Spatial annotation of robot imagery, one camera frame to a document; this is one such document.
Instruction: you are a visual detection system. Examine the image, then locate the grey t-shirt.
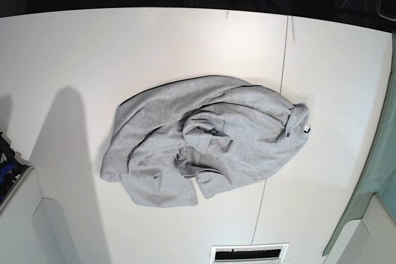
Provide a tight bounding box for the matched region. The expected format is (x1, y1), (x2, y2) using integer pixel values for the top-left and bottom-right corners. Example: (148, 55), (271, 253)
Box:
(100, 75), (310, 208)

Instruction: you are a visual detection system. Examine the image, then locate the black round floor object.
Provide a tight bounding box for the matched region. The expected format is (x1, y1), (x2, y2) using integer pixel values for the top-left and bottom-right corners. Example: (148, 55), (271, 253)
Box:
(291, 0), (335, 20)

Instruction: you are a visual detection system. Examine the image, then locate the white floor vent grille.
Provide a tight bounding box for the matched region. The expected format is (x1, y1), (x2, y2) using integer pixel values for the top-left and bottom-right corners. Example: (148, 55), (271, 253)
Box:
(210, 243), (289, 264)

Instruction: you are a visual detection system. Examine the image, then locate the blue black cable pile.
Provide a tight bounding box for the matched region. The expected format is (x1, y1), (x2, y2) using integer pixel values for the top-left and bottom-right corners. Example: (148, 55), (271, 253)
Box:
(0, 132), (28, 203)

